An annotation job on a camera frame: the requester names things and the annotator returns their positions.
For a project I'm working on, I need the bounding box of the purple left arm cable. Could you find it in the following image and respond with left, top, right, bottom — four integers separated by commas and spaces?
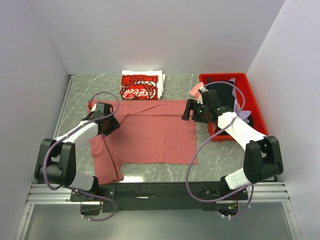
42, 91, 121, 222

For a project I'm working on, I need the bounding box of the lavender shirt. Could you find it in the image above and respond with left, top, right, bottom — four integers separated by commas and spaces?
232, 88, 252, 124

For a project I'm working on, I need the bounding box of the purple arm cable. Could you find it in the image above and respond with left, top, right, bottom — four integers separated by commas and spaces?
186, 81, 255, 220
42, 91, 121, 222

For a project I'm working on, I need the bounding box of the black base crossbar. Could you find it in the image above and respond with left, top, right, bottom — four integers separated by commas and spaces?
70, 181, 249, 215

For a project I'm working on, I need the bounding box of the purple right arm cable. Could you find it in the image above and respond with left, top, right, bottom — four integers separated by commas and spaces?
186, 81, 255, 220

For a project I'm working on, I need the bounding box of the light salmon pink shirt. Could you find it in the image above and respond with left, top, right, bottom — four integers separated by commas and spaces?
189, 82, 204, 100

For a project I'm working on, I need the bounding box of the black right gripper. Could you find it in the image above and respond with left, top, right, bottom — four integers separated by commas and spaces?
181, 99, 210, 124

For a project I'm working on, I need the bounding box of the aluminium rail frame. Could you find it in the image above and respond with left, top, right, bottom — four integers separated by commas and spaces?
16, 73, 303, 240

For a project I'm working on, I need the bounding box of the dusty rose t-shirt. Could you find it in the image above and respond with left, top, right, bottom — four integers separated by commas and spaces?
89, 100, 197, 185

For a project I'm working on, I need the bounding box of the red plastic bin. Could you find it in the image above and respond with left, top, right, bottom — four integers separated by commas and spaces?
198, 72, 268, 142

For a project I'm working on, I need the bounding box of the folded red white Coca-Cola shirt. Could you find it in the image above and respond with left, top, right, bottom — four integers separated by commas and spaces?
119, 70, 166, 100

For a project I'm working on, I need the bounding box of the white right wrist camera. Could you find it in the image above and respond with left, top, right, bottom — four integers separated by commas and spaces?
198, 85, 208, 94

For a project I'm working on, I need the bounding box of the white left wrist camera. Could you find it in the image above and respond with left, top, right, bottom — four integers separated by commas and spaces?
87, 101, 97, 113

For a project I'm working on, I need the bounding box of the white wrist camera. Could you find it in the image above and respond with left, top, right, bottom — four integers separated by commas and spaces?
198, 85, 208, 94
87, 101, 97, 113

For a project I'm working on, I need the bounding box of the black shirt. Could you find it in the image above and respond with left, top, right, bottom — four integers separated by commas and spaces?
206, 83, 254, 127

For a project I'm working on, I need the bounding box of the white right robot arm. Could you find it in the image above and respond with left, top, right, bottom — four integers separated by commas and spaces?
181, 90, 284, 200

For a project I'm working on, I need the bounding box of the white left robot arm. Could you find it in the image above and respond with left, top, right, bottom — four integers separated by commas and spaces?
34, 102, 120, 201

